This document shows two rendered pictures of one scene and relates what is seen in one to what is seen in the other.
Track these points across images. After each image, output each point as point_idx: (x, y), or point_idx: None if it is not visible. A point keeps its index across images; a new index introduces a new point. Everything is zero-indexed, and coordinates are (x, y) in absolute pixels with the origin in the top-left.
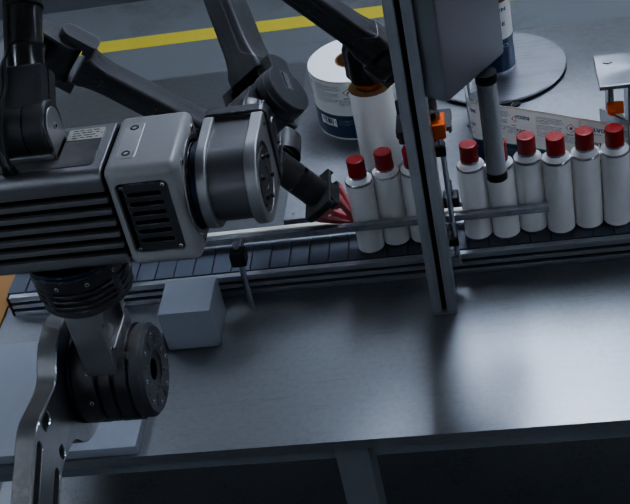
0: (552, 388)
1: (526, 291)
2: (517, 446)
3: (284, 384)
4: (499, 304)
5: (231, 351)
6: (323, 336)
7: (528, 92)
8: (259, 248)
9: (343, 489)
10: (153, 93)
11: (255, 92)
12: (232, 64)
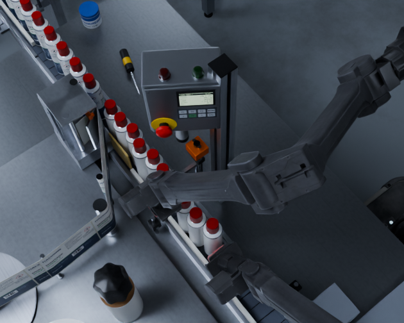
0: (244, 115)
1: (186, 164)
2: None
3: (327, 231)
4: (204, 170)
5: (328, 280)
6: (283, 239)
7: (9, 259)
8: (255, 318)
9: None
10: (312, 308)
11: (377, 68)
12: (365, 98)
